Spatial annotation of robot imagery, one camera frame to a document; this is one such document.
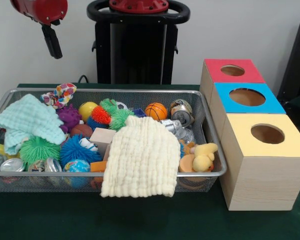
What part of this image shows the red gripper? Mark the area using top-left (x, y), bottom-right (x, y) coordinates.
top-left (9, 0), bottom-right (69, 60)

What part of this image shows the cream waffle cloth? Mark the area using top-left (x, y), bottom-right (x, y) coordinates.
top-left (99, 115), bottom-right (181, 198)

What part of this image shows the shallow mesh bin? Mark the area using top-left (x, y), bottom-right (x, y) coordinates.
top-left (0, 87), bottom-right (228, 193)

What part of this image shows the wooden box with three holes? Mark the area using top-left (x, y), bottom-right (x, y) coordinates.
top-left (199, 58), bottom-right (300, 212)

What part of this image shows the colourful patterned cloth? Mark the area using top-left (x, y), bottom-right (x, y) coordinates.
top-left (40, 82), bottom-right (78, 110)

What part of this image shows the yellow ball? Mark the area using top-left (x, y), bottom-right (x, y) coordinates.
top-left (78, 101), bottom-right (99, 123)

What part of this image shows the purple knobby ball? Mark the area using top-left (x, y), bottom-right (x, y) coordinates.
top-left (56, 103), bottom-right (83, 134)

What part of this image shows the mint waffle cloth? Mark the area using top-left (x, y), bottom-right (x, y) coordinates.
top-left (0, 93), bottom-right (67, 156)

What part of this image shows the green spiky ball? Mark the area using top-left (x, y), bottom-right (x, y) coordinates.
top-left (19, 136), bottom-right (62, 167)

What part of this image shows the blue spiky ball with eyes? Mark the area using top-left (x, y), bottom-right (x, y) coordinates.
top-left (59, 134), bottom-right (103, 169)

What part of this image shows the orange basketball toy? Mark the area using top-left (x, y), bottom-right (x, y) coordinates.
top-left (144, 102), bottom-right (168, 121)

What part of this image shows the globe print ball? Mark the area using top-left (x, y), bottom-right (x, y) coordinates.
top-left (62, 158), bottom-right (92, 188)

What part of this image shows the yellow plush duck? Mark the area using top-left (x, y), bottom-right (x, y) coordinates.
top-left (192, 142), bottom-right (219, 173)

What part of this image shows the black upright panel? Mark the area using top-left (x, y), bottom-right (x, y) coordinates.
top-left (277, 16), bottom-right (300, 101)

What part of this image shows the black cable behind bin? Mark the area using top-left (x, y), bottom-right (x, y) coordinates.
top-left (77, 74), bottom-right (91, 85)

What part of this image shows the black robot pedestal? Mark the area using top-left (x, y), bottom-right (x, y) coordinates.
top-left (86, 0), bottom-right (191, 85)

